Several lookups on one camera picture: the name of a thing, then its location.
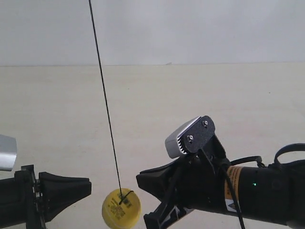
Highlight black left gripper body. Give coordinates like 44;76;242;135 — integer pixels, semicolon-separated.
0;165;51;229

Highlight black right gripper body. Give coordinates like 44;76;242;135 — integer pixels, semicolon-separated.
143;152;229;229

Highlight yellow tennis ball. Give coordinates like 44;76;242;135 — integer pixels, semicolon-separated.
102;188;142;229

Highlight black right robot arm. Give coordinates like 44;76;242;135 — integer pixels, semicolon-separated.
136;143;305;229

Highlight black right camera cable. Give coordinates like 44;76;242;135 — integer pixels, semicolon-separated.
166;149;265;229

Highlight black hanging string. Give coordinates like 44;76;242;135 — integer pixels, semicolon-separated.
88;0;134;205

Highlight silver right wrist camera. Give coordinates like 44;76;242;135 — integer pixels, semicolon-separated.
164;115;226;159

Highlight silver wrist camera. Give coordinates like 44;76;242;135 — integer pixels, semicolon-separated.
0;135;17;171
164;115;226;159

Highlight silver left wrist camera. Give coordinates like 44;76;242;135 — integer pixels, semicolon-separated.
0;135;17;171

